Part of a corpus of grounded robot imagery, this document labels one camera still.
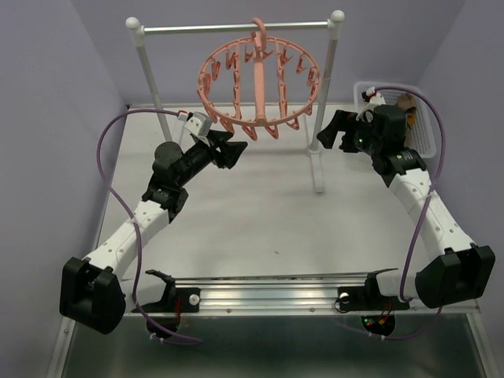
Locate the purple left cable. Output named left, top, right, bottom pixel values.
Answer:
left=97, top=109, right=204, bottom=346

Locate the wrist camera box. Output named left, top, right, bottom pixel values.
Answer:
left=183, top=112, right=213, bottom=145
left=357, top=87, right=386, bottom=120

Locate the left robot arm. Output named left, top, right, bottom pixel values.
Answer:
left=59, top=130, right=248, bottom=335

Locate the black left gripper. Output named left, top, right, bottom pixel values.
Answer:
left=176, top=129, right=247, bottom=187

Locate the white drying rack stand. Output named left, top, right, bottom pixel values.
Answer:
left=125, top=9, right=346, bottom=194

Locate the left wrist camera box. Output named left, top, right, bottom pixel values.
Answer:
left=183, top=112, right=213, bottom=145

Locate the aluminium mounting rail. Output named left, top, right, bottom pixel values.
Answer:
left=125, top=271, right=481, bottom=316

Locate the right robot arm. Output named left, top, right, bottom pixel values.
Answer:
left=317, top=105, right=495, bottom=309

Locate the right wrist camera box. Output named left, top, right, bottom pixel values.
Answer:
left=357, top=87, right=386, bottom=120

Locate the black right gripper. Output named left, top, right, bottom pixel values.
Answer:
left=314, top=109, right=381, bottom=157

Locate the white plastic basket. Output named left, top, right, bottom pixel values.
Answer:
left=354, top=81, right=436, bottom=159

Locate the beige sock in basket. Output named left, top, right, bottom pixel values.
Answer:
left=395, top=93, right=417, bottom=117

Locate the pink round clip hanger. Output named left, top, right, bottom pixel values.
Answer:
left=197, top=17, right=321, bottom=141

